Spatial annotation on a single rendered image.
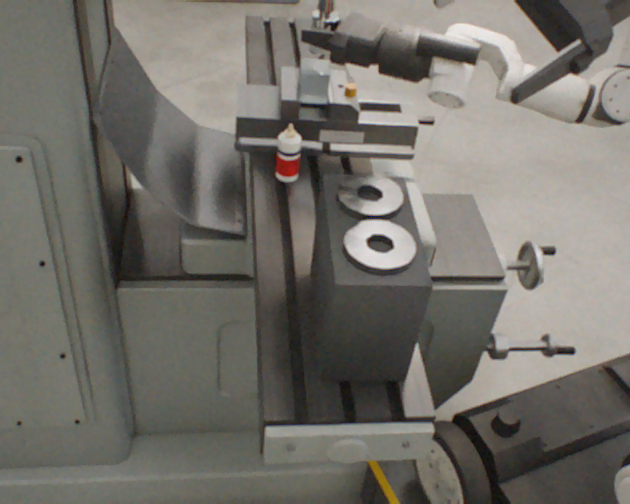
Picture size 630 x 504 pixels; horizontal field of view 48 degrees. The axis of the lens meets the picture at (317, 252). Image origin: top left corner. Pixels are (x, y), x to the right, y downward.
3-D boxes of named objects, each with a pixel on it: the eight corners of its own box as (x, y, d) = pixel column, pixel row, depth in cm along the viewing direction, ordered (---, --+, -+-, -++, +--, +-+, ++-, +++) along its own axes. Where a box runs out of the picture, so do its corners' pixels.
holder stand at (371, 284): (384, 270, 112) (407, 168, 99) (407, 382, 96) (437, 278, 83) (309, 268, 111) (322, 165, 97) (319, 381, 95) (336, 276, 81)
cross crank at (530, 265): (532, 266, 171) (547, 229, 163) (548, 301, 162) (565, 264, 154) (469, 265, 169) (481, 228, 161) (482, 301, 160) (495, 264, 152)
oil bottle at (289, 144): (297, 169, 130) (301, 118, 123) (298, 182, 127) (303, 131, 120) (275, 169, 130) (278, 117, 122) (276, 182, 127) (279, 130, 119)
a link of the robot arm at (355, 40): (355, -4, 119) (423, 12, 117) (349, 49, 126) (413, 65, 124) (332, 25, 110) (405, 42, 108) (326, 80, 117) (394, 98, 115)
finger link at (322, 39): (302, 24, 116) (338, 33, 115) (301, 42, 119) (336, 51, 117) (299, 28, 115) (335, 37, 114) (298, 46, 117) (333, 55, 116)
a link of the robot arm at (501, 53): (444, 35, 118) (521, 59, 118) (428, 84, 117) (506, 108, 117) (451, 17, 112) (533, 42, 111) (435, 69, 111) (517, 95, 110)
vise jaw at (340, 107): (353, 89, 140) (355, 71, 137) (358, 122, 131) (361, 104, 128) (323, 87, 139) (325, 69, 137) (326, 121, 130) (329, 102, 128)
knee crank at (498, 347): (567, 343, 165) (576, 326, 161) (577, 364, 161) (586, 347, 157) (478, 344, 163) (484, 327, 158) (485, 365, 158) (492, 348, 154)
